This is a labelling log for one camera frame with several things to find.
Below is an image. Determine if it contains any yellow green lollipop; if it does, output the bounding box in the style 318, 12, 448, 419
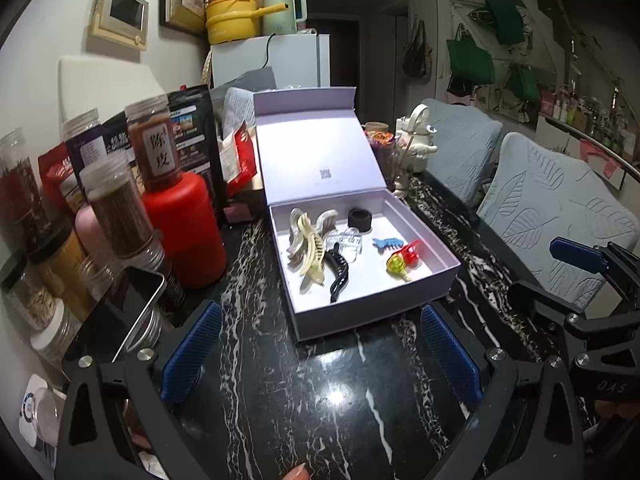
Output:
386, 254, 410, 282

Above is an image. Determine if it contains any blue fishbone cable winder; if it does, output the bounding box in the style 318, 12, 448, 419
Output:
372, 237, 405, 252

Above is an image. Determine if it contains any lavender gift box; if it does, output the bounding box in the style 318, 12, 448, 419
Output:
254, 87, 460, 341

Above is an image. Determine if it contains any clear plastic hair claw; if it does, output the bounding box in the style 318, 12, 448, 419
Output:
324, 228, 362, 263

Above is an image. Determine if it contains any black wavy hair clip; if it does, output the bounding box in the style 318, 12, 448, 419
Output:
324, 243, 349, 304

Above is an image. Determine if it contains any beige marbled hair claw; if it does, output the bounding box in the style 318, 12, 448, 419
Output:
286, 208, 338, 262

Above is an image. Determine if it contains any grey leaf quilted cushion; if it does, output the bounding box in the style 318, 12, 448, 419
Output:
477, 132, 639, 310

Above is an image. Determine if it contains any yellow grain jar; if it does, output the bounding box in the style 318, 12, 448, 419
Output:
27, 219, 94, 322

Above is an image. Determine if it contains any red plastic canister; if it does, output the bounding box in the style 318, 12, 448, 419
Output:
142, 172, 227, 287

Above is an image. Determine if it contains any brown granule spice jar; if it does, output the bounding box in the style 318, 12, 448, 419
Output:
80, 151, 154, 259

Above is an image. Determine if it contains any glass measuring cup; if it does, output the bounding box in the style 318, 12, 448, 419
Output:
376, 144, 410, 191

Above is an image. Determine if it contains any white cartoon dog kettle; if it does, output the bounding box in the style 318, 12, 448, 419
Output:
392, 103, 437, 198

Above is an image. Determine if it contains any red chili spice jar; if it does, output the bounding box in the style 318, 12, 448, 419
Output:
1, 128, 50, 246

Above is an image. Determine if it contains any brown spice jar labelled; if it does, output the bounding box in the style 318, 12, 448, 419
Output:
125, 94, 182, 193

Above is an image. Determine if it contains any green tote bag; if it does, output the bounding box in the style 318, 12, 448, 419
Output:
447, 24, 495, 86

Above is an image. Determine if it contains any black printed snack bag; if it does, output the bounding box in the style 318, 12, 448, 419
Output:
168, 84, 227, 221

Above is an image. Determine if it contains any white mini fridge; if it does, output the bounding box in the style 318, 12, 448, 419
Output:
210, 29, 331, 89

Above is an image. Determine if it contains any yellow cooking pot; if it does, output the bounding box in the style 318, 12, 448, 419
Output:
205, 0, 281, 46

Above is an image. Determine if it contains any mint green electric kettle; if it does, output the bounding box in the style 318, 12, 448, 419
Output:
262, 0, 308, 36

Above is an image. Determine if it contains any wall intercom panel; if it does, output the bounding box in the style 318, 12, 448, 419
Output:
89, 0, 149, 51

